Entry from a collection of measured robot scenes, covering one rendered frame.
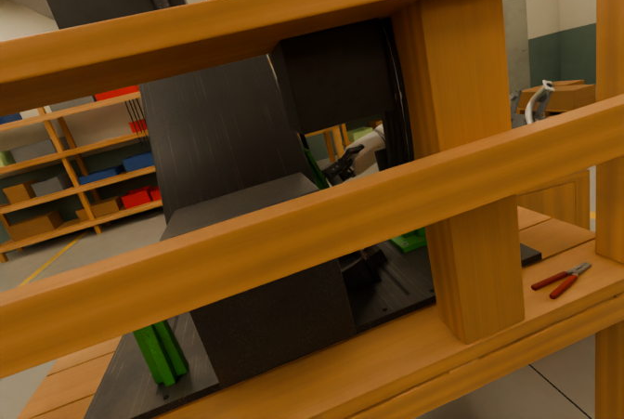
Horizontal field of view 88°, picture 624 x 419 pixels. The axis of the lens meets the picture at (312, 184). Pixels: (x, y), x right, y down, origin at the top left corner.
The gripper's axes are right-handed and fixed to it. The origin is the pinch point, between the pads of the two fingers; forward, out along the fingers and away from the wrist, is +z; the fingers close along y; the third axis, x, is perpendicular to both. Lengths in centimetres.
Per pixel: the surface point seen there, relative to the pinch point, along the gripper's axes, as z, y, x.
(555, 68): -662, -567, -166
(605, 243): -40, -8, 51
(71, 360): 88, -11, -6
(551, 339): -14, -6, 57
